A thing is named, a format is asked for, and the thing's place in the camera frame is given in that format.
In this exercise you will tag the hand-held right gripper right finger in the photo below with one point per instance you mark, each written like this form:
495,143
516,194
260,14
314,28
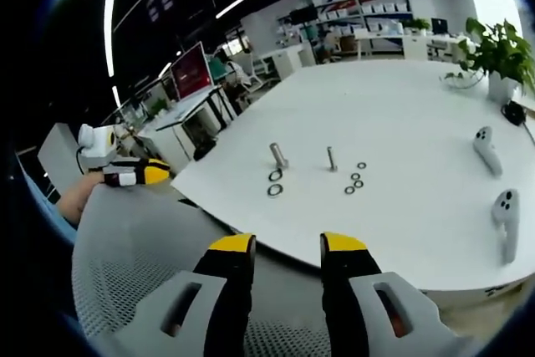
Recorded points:
355,290

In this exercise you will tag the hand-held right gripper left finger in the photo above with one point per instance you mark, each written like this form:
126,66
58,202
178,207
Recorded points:
217,290

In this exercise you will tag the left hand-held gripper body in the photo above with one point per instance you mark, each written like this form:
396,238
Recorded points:
95,144

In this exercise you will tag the small metal washer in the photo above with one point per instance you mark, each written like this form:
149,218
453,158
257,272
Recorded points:
355,184
346,190
352,176
358,165

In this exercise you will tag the large metal washer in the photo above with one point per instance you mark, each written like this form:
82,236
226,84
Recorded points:
269,190
270,175

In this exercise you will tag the thick metal threaded stud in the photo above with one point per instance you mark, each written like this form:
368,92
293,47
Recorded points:
278,155

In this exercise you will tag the thin metal threaded stud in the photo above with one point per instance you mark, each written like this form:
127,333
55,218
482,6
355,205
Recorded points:
332,159

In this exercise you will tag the person's left hand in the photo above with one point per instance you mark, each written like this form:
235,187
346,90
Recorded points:
77,200

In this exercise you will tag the white side desk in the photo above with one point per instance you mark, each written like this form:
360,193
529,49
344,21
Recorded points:
188,118

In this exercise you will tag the grey mesh office chair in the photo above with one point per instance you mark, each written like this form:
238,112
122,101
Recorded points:
150,240

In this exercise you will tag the monitor with red screen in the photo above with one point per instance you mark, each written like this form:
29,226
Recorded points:
190,72

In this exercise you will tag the white handheld controller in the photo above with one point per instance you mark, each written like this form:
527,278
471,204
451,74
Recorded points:
506,223
487,150

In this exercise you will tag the white storage shelf rack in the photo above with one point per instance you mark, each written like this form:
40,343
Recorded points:
363,10

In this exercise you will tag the small green potted plant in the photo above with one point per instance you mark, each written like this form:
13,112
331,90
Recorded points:
418,24

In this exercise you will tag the green leafy potted plant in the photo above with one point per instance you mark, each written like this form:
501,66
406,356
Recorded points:
499,56

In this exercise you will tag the black computer monitor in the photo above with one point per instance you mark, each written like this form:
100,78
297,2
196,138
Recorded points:
439,25

